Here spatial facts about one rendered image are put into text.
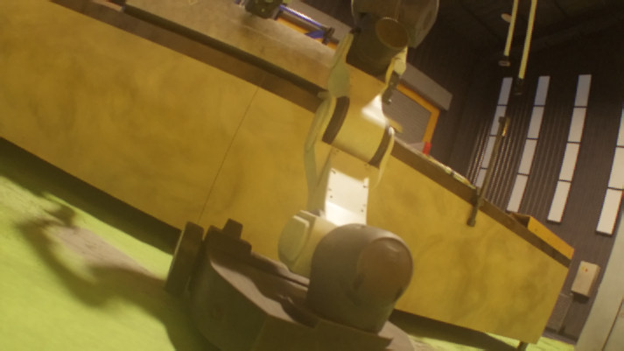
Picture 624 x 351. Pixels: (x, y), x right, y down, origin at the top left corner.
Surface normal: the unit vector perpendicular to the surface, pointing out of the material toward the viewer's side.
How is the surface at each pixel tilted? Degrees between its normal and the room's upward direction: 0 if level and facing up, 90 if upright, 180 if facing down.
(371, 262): 73
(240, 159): 90
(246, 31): 80
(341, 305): 90
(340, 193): 45
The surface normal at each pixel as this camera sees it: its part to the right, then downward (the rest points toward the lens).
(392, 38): 0.28, -0.14
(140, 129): 0.33, 0.10
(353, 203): 0.43, -0.62
